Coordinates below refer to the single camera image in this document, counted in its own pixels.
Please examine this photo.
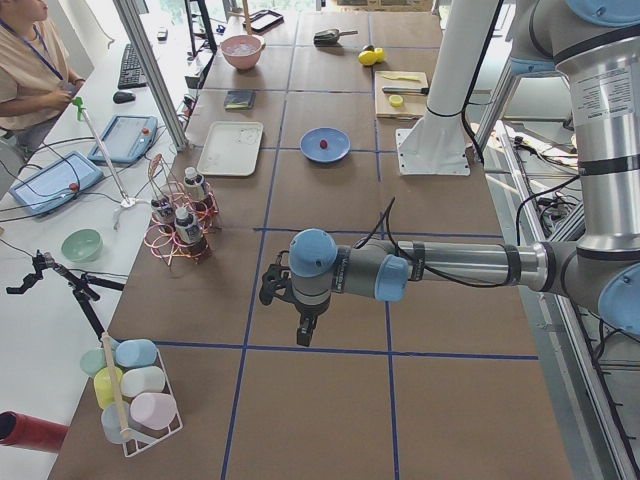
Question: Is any white stand with green clip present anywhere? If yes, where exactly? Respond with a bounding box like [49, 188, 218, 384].
[71, 96, 142, 230]

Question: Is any white rectangular tray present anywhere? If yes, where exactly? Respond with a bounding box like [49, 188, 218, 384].
[196, 121, 264, 177]

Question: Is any dark purple bottle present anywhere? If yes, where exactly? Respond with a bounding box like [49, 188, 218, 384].
[151, 197, 174, 224]

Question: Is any black computer mouse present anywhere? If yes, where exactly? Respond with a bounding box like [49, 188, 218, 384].
[112, 90, 136, 104]

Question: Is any black handled knife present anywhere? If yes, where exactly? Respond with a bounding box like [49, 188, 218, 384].
[382, 86, 430, 96]

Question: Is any black camera tripod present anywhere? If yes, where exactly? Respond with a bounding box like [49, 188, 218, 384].
[5, 250, 126, 344]

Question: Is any light blue cup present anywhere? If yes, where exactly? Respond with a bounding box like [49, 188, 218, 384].
[115, 339, 158, 369]

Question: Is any wooden cutting board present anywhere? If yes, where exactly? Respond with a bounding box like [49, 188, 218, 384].
[374, 70, 429, 119]

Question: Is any copper wire bottle rack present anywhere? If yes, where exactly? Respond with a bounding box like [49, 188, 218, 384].
[144, 154, 219, 265]

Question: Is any person in beige shirt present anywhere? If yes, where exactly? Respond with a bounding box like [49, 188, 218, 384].
[1, 0, 85, 156]

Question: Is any pink cup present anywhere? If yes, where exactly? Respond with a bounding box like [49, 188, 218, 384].
[130, 393, 177, 430]

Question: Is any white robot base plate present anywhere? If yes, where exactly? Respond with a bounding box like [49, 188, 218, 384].
[395, 111, 470, 176]

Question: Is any white wire cup basket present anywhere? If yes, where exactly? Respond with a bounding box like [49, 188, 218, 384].
[93, 333, 183, 458]

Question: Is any black keyboard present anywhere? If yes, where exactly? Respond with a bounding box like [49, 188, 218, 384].
[117, 44, 147, 90]

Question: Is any half lemon slice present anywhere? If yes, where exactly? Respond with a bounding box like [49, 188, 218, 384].
[388, 94, 404, 108]

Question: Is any bottle with white cap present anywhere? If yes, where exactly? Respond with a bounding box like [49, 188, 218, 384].
[184, 167, 208, 211]

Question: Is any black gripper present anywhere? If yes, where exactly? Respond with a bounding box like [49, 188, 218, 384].
[259, 252, 330, 347]

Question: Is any pink mixing bowl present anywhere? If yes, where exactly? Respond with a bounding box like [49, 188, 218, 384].
[220, 35, 265, 70]

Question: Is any red cylinder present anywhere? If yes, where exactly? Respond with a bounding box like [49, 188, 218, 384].
[1, 411, 68, 453]

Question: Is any dark sponge pad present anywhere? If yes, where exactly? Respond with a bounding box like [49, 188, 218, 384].
[223, 90, 256, 111]

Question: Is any dark metal scoop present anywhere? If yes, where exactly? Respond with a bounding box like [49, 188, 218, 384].
[313, 28, 358, 46]

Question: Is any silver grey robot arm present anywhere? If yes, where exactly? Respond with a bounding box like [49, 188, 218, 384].
[259, 1, 639, 346]

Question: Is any white cup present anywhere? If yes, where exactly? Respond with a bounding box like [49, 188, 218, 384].
[120, 366, 166, 398]

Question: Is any aluminium frame post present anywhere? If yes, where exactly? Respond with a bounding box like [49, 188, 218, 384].
[113, 0, 188, 152]

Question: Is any yellow lemon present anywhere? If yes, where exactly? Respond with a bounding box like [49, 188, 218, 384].
[358, 47, 386, 67]

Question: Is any yellow green cup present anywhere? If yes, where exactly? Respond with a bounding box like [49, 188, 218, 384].
[93, 367, 114, 410]

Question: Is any blue teach pendant tablet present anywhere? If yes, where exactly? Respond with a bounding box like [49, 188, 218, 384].
[9, 151, 104, 215]

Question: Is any mint green bowl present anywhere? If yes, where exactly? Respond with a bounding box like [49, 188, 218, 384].
[61, 229, 103, 263]

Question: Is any light blue round plate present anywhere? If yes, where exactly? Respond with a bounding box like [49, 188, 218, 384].
[300, 127, 351, 164]

